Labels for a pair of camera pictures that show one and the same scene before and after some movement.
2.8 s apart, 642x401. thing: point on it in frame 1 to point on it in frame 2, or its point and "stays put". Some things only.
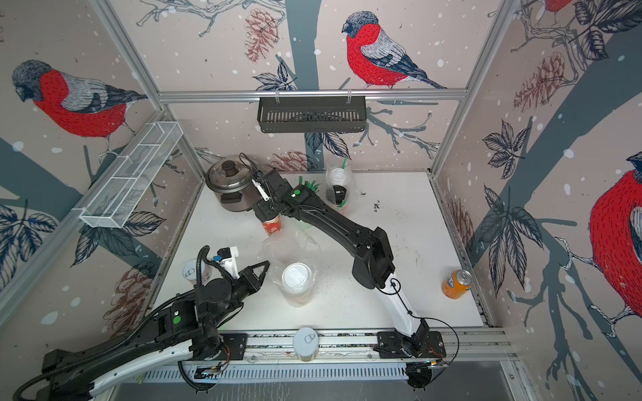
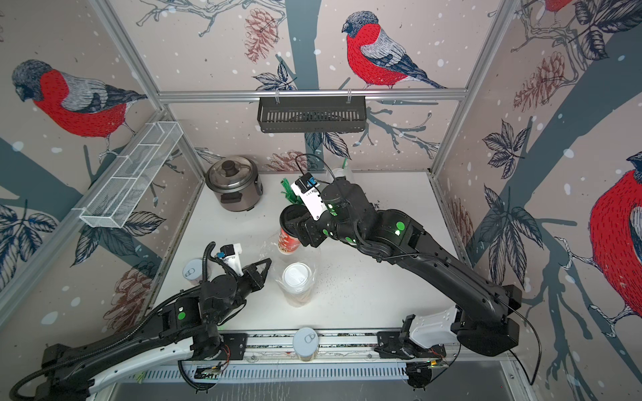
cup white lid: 338,176 stays put
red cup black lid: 273,225 to 287,244
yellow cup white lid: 296,280 stays put
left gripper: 251,279 stays put
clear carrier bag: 294,258 stays put
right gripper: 262,210 to 305,225
